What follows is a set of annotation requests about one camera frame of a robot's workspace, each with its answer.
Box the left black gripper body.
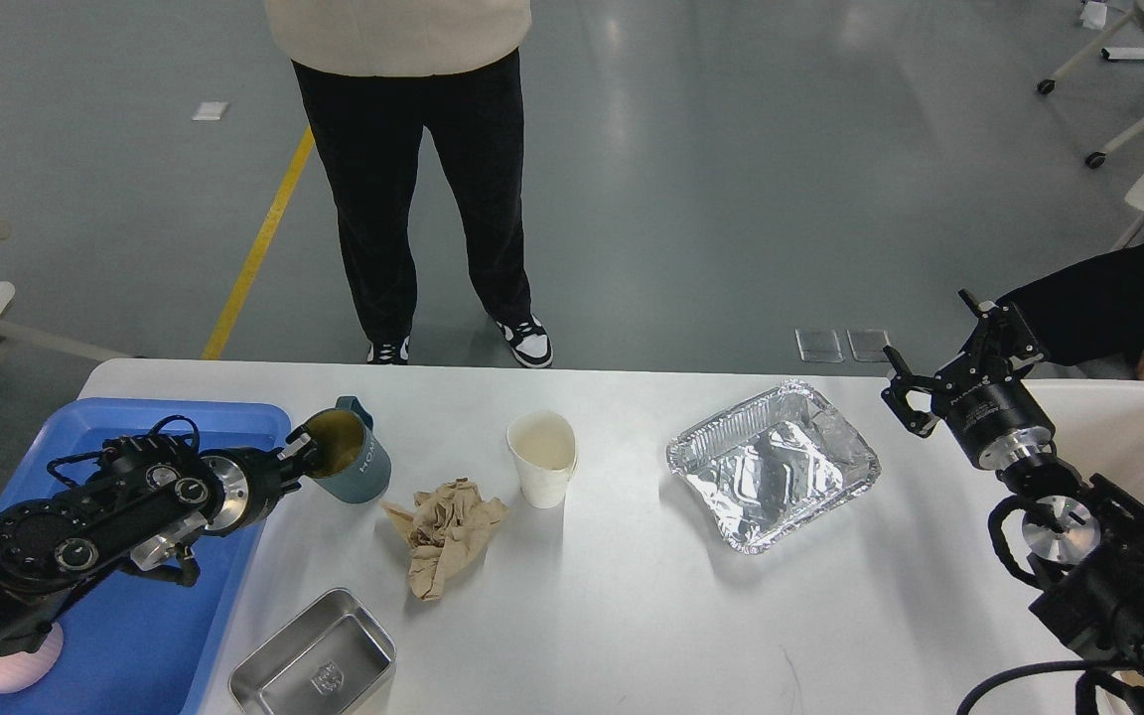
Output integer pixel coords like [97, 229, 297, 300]
[200, 447, 287, 537]

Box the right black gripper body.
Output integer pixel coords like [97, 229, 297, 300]
[942, 383, 1055, 472]

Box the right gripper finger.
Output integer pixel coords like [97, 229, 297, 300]
[958, 289, 1046, 383]
[881, 345, 950, 438]

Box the teal mug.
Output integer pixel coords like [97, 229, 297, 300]
[301, 395, 394, 505]

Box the aluminium foil tray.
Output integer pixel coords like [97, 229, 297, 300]
[664, 380, 882, 555]

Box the stainless steel box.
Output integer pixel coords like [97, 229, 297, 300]
[228, 588, 398, 714]

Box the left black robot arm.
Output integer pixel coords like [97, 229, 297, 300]
[0, 420, 327, 656]

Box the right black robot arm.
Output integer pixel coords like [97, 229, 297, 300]
[881, 291, 1144, 714]

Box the white plastic bin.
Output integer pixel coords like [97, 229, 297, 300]
[975, 379, 1144, 714]

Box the seated person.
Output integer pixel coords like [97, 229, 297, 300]
[998, 244, 1144, 376]

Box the crumpled brown paper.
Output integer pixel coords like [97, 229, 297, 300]
[380, 479, 509, 601]

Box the blue plastic tray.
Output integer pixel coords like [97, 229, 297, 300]
[0, 398, 289, 714]

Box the white paper cup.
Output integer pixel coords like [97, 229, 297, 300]
[505, 410, 578, 508]

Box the pink mug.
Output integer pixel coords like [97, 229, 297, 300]
[0, 623, 65, 696]

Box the standing person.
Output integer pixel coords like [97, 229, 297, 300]
[264, 1, 553, 370]

